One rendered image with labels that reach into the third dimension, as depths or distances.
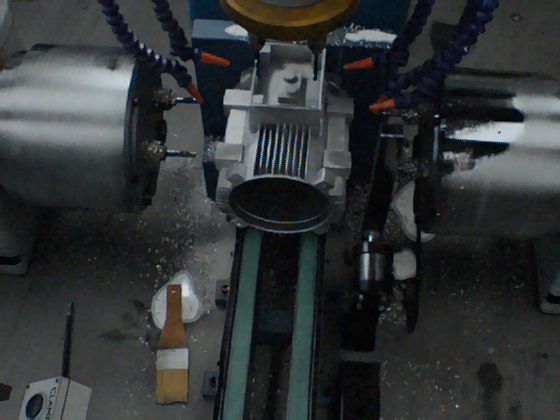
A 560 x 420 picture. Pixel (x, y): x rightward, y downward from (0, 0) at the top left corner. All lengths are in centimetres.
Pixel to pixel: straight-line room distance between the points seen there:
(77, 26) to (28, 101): 62
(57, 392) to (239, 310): 32
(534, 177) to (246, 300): 45
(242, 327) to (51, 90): 43
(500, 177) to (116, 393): 67
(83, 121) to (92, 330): 38
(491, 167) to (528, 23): 72
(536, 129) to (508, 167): 6
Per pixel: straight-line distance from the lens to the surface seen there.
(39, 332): 134
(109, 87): 110
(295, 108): 108
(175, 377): 126
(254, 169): 107
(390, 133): 93
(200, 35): 117
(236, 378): 113
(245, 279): 119
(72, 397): 99
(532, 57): 169
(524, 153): 108
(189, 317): 130
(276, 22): 92
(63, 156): 111
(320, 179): 107
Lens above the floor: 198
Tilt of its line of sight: 58 degrees down
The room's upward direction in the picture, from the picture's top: straight up
